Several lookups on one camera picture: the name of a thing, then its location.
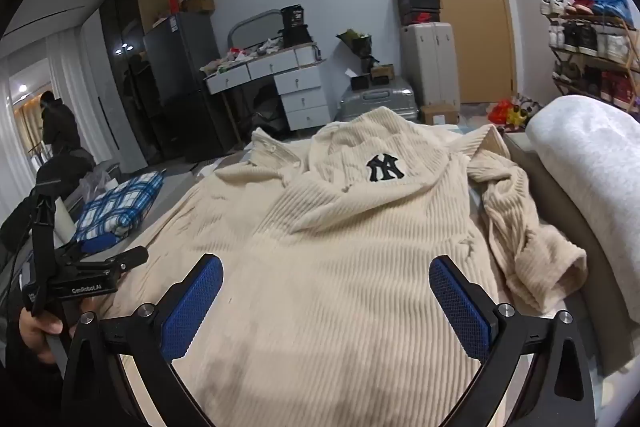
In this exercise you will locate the white rolled blanket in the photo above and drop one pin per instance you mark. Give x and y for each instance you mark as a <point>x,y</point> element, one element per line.
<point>590,157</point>

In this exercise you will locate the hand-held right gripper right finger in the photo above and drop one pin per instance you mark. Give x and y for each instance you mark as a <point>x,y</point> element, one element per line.
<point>460,312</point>

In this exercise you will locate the small cardboard box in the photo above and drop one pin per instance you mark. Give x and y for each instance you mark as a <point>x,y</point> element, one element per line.
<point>440,114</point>

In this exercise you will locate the grey upholstered bed frame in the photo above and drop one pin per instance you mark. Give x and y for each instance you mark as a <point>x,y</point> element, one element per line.
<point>600,302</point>

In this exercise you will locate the person's left hand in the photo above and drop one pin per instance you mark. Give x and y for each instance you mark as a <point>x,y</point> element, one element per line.
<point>32,334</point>

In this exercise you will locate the person's left forearm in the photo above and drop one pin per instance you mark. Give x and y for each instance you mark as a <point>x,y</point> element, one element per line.
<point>25,392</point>

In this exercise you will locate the red and yellow toy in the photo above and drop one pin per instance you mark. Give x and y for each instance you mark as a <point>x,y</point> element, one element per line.
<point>505,113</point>

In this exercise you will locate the open cardboard box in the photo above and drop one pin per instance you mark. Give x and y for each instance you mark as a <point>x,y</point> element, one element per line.
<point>200,2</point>

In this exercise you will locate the grey arched mirror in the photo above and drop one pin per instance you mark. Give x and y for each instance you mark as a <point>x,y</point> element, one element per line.
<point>250,27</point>

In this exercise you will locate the silver suitcase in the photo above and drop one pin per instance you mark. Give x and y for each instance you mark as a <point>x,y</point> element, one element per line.
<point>375,104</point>

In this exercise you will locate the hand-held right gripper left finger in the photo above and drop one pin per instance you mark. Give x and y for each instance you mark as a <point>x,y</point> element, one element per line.
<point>192,307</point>

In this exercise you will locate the white desk with drawers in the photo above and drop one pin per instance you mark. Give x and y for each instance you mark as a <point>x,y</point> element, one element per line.
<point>300,82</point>

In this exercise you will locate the wooden door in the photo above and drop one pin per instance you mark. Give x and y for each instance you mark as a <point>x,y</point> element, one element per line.
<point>470,32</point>

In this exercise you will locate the blue plaid cloth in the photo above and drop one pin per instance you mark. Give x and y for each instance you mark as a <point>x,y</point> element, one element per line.
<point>120,207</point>

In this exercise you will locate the cream ribbed sweater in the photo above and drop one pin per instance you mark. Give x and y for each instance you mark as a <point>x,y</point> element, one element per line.
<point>325,257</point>

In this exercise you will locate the black wrapped bouquet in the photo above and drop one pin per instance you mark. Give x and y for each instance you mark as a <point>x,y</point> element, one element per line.
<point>357,47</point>

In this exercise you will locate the dark refrigerator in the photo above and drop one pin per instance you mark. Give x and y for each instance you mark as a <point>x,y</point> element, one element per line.
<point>185,82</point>

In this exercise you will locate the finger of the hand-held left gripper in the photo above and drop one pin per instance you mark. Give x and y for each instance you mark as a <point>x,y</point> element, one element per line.
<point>97,244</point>
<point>125,258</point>

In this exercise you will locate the stack of black shoe boxes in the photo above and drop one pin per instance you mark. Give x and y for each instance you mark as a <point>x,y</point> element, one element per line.
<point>419,9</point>

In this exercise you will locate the dark wardrobe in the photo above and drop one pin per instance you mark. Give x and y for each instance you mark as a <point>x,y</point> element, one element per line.
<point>122,57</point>

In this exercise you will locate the white curtain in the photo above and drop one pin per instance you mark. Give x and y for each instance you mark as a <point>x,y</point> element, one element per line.
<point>70,77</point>

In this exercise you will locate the wooden shoe rack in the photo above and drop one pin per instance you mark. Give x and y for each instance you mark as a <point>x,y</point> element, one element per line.
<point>595,47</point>

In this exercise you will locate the black bag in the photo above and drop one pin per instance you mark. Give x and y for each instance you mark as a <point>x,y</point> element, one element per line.
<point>295,27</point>

